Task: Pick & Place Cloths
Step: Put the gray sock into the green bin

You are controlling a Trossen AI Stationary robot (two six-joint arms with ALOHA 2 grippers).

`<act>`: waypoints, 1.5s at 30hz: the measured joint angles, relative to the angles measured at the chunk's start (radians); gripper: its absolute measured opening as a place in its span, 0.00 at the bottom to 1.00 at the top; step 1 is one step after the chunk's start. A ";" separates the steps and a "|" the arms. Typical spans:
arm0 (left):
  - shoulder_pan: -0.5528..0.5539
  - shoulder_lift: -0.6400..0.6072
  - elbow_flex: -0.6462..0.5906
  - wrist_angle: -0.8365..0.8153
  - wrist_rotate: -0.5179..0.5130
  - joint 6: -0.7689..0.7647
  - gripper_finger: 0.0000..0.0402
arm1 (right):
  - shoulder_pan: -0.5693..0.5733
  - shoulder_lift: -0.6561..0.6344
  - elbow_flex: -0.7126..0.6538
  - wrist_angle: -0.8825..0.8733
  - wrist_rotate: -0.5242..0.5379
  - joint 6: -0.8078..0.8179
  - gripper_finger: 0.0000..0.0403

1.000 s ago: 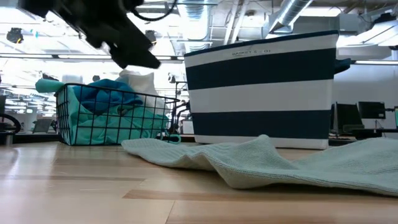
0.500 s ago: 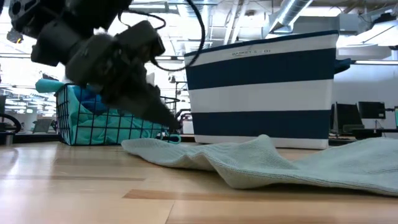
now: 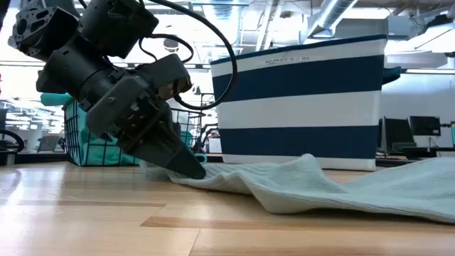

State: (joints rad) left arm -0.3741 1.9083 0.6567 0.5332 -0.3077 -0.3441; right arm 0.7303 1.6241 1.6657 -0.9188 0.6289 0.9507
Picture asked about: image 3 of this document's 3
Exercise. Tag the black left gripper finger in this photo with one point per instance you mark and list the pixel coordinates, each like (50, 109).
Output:
(170, 160)

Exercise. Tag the turquoise cloth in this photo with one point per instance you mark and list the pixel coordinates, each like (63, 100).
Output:
(92, 149)

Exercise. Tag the grey-green ribbed knit cloth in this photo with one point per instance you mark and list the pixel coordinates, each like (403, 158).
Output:
(320, 188)

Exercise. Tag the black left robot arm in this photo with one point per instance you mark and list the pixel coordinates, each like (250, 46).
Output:
(71, 67)

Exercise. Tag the black ceiling spotlight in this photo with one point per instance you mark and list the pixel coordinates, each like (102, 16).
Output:
(171, 44)

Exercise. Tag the navy white striped fabric basket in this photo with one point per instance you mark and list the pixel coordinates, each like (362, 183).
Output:
(302, 106)

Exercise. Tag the black background monitor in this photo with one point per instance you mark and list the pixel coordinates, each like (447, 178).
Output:
(424, 126)
(398, 133)

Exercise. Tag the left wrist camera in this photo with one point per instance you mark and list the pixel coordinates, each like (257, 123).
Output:
(163, 73)

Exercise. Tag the corrugated silver duct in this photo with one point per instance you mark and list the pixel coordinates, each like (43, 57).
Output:
(224, 9)

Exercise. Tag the smooth silver duct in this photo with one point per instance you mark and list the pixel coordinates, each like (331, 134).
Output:
(330, 16)

